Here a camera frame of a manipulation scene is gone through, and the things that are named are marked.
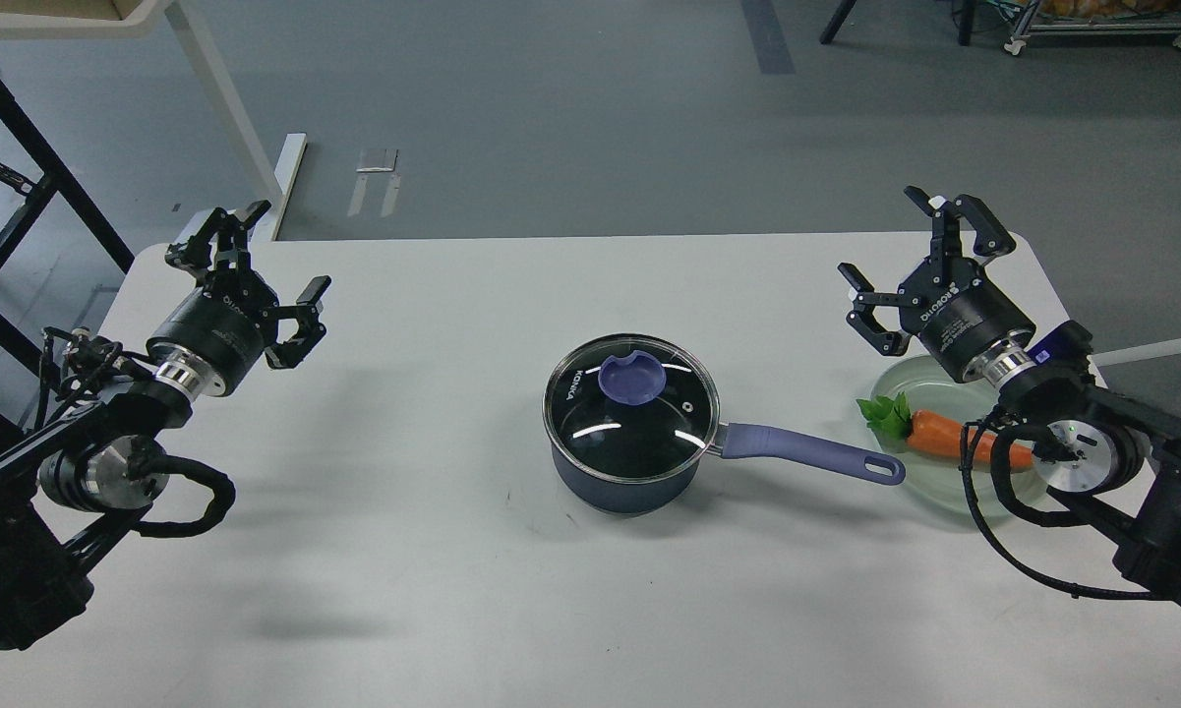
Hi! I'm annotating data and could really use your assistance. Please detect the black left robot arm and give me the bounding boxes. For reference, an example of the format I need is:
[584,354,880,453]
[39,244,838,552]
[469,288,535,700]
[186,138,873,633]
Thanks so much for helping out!
[0,199,332,651]

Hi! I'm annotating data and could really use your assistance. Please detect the clear glass plate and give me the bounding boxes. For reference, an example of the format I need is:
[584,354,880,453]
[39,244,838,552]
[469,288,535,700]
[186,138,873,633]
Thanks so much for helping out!
[856,357,1045,519]

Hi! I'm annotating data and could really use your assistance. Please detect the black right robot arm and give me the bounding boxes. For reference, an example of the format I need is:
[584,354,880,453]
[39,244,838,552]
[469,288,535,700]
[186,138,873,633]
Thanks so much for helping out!
[839,187,1181,608]

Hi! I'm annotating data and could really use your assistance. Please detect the orange toy carrot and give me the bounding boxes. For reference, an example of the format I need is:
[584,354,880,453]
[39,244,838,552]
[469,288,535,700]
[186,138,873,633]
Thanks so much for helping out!
[855,391,996,470]

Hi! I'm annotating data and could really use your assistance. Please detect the glass lid with blue knob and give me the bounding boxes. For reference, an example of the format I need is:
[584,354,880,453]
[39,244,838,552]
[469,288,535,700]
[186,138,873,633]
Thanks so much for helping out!
[542,334,720,481]

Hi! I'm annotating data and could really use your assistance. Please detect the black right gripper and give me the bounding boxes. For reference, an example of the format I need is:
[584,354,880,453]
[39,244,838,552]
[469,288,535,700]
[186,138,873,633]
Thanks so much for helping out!
[839,187,1036,383]

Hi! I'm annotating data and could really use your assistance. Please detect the wheeled metal cart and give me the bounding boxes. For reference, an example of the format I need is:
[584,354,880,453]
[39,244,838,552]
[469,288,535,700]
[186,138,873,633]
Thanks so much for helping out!
[1003,1,1181,56]

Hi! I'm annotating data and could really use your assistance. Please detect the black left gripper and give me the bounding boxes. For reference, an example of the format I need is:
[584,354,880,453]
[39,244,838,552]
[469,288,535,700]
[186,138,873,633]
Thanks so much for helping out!
[146,201,332,397]

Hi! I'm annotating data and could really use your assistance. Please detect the white desk frame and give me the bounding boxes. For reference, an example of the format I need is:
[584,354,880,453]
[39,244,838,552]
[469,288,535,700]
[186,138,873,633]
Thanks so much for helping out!
[0,1,308,242]

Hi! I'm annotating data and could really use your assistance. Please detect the black furniture legs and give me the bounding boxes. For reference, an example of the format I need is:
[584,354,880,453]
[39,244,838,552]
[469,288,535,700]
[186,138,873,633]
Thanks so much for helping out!
[814,1,979,46]

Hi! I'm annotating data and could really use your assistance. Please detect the blue saucepan with handle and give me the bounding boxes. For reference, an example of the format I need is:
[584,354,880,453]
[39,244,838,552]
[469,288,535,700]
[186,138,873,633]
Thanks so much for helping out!
[543,333,907,515]

